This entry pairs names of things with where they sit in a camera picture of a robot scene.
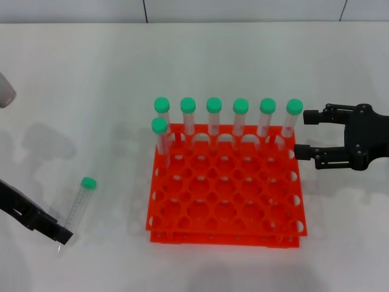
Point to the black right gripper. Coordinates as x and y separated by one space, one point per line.
361 137

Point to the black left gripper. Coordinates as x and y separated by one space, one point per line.
15 202

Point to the clear test tube green cap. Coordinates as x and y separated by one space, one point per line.
267 105
294 106
88 182
241 105
214 104
161 104
159 125
188 105

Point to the orange test tube rack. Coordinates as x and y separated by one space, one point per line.
225 194

